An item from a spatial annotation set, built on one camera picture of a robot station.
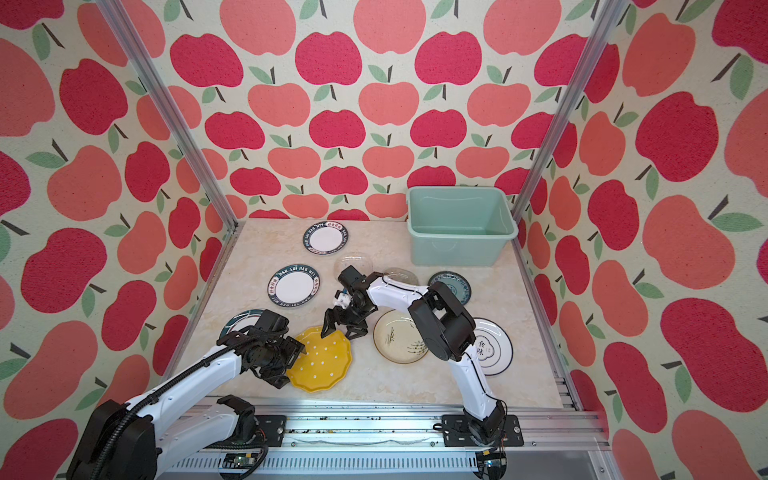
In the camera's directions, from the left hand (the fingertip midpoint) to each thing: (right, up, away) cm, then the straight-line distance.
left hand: (309, 362), depth 84 cm
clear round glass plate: (+12, +28, +26) cm, 40 cm away
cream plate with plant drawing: (+26, +5, +6) cm, 27 cm away
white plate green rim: (-23, +10, +11) cm, 28 cm away
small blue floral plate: (+47, +20, +21) cm, 55 cm away
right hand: (+7, +6, +4) cm, 10 cm away
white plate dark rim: (-2, +37, +33) cm, 50 cm away
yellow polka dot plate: (+4, -1, +1) cm, 4 cm away
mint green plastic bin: (+52, +42, +37) cm, 76 cm away
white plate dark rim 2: (-11, +19, +21) cm, 30 cm away
